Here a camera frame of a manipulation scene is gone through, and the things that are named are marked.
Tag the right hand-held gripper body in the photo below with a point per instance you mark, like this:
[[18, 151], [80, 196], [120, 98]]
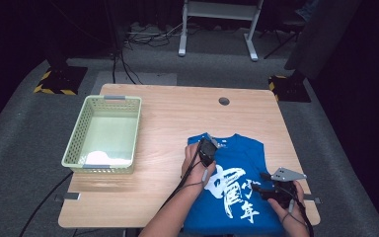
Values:
[[281, 192]]

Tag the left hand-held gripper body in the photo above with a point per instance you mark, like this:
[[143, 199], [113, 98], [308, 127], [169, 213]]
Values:
[[207, 152]]

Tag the blue printed t-shirt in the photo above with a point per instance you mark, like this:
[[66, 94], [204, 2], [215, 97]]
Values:
[[240, 154]]

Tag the person's left hand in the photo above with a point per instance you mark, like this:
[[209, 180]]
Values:
[[194, 173]]

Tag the person's right hand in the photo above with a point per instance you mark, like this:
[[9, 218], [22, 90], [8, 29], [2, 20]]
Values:
[[292, 217]]

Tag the yellow black striped stand base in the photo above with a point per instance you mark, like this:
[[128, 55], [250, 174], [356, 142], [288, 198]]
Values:
[[289, 89], [60, 80]]

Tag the light green plastic basket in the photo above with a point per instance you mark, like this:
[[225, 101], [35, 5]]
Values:
[[110, 135]]

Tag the dark grey panel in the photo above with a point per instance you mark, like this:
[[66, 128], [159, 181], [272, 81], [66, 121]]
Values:
[[322, 36]]

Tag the metal table bracket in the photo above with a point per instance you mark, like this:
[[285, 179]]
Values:
[[312, 198], [70, 196]]

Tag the black chair frame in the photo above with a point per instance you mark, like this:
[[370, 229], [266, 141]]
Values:
[[284, 36]]

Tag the white desk frame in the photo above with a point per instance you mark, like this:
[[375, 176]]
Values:
[[222, 10]]

